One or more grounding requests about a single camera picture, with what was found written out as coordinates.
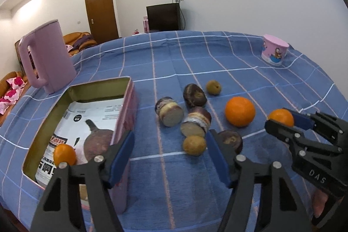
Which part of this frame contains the large orange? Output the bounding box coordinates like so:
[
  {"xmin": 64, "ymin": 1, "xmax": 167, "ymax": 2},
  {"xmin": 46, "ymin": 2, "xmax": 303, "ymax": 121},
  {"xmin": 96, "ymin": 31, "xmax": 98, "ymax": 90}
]
[{"xmin": 224, "ymin": 96, "xmax": 256, "ymax": 128}]

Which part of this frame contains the printed paper leaflet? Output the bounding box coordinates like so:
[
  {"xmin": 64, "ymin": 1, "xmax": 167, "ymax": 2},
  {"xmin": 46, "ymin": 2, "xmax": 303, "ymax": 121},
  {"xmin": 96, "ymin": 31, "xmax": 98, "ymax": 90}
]
[{"xmin": 35, "ymin": 98, "xmax": 125, "ymax": 186}]

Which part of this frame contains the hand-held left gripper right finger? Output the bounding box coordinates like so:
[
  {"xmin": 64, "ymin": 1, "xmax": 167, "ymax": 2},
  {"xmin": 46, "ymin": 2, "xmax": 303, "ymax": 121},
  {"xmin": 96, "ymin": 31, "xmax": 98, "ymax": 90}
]
[{"xmin": 205, "ymin": 129, "xmax": 313, "ymax": 232}]

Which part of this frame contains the dark purple passion fruit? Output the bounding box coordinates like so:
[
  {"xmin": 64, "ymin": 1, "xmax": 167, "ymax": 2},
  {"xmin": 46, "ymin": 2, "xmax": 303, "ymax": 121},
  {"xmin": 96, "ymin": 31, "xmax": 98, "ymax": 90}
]
[
  {"xmin": 216, "ymin": 130, "xmax": 243, "ymax": 155},
  {"xmin": 183, "ymin": 83, "xmax": 207, "ymax": 108}
]

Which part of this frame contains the long brown leather sofa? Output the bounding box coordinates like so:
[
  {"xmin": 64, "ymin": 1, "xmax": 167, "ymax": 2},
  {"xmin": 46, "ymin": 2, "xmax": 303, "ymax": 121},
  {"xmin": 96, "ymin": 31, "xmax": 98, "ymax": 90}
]
[{"xmin": 0, "ymin": 71, "xmax": 31, "ymax": 126}]

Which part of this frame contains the purple cloth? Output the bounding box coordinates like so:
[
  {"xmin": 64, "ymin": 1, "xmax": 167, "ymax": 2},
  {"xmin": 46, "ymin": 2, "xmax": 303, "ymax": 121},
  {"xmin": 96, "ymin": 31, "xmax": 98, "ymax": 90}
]
[{"xmin": 73, "ymin": 35, "xmax": 94, "ymax": 48}]

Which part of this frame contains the person's right hand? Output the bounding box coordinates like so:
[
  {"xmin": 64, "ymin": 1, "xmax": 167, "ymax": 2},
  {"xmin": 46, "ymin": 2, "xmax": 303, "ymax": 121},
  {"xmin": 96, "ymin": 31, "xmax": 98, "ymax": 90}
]
[{"xmin": 313, "ymin": 189, "xmax": 333, "ymax": 219}]

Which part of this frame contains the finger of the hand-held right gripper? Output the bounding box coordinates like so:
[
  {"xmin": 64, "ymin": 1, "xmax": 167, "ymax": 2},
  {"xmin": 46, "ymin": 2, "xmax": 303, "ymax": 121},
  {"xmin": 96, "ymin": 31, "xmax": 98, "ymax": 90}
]
[
  {"xmin": 264, "ymin": 118, "xmax": 342, "ymax": 159},
  {"xmin": 283, "ymin": 108, "xmax": 348, "ymax": 147}
]

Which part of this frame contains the black television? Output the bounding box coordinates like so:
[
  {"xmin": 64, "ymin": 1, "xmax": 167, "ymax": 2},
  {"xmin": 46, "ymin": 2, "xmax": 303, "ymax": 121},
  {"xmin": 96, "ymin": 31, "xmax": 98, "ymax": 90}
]
[{"xmin": 146, "ymin": 3, "xmax": 182, "ymax": 32}]

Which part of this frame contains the pink cartoon cup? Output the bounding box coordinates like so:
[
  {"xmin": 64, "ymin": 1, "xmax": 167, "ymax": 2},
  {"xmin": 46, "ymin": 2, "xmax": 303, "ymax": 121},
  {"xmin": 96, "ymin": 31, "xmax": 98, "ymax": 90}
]
[{"xmin": 261, "ymin": 34, "xmax": 289, "ymax": 67}]

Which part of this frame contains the black power cable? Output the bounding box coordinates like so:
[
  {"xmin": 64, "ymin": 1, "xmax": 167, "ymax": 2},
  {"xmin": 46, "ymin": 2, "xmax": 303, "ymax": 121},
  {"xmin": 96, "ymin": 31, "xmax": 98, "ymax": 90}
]
[{"xmin": 178, "ymin": 1, "xmax": 186, "ymax": 31}]

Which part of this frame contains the small yellow-brown round fruit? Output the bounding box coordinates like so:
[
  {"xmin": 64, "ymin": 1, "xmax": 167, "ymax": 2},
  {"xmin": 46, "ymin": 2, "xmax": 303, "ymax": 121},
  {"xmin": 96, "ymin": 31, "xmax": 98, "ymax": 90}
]
[
  {"xmin": 206, "ymin": 80, "xmax": 222, "ymax": 96},
  {"xmin": 182, "ymin": 135, "xmax": 207, "ymax": 157}
]

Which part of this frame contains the brown wooden door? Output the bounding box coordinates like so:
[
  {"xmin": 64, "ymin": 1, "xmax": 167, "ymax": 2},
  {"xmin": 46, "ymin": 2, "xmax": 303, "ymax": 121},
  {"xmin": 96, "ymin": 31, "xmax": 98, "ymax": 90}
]
[{"xmin": 83, "ymin": 0, "xmax": 119, "ymax": 44}]

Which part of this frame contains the pink electric kettle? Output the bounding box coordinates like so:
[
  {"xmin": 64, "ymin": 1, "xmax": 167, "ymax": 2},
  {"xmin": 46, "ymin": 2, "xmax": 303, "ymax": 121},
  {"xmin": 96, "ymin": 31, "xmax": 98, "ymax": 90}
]
[{"xmin": 18, "ymin": 19, "xmax": 77, "ymax": 94}]

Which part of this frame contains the purple sugarcane piece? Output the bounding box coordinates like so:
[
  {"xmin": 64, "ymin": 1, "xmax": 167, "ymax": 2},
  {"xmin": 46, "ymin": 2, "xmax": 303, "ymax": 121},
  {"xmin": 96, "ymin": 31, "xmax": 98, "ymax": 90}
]
[
  {"xmin": 181, "ymin": 106, "xmax": 212, "ymax": 139},
  {"xmin": 154, "ymin": 96, "xmax": 185, "ymax": 128}
]

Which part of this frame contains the pink tin box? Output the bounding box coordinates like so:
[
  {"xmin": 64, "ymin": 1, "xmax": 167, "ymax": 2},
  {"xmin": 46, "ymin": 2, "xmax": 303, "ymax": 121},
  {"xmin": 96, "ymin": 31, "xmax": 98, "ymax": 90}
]
[{"xmin": 21, "ymin": 76, "xmax": 136, "ymax": 215}]

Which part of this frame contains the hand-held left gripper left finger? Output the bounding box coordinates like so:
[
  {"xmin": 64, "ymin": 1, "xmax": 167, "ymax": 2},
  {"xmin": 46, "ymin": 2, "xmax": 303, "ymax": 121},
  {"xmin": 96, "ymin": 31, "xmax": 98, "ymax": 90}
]
[{"xmin": 30, "ymin": 131, "xmax": 136, "ymax": 232}]

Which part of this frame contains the small orange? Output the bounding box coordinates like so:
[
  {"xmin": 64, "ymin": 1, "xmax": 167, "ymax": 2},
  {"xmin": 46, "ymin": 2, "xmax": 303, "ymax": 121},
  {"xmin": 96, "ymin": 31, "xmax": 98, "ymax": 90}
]
[
  {"xmin": 53, "ymin": 144, "xmax": 77, "ymax": 166},
  {"xmin": 268, "ymin": 108, "xmax": 295, "ymax": 128}
]

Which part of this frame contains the blue checked tablecloth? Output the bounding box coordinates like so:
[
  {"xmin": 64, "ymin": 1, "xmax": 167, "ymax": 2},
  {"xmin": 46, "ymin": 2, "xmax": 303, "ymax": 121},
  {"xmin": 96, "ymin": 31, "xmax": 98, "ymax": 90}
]
[{"xmin": 0, "ymin": 30, "xmax": 348, "ymax": 232}]

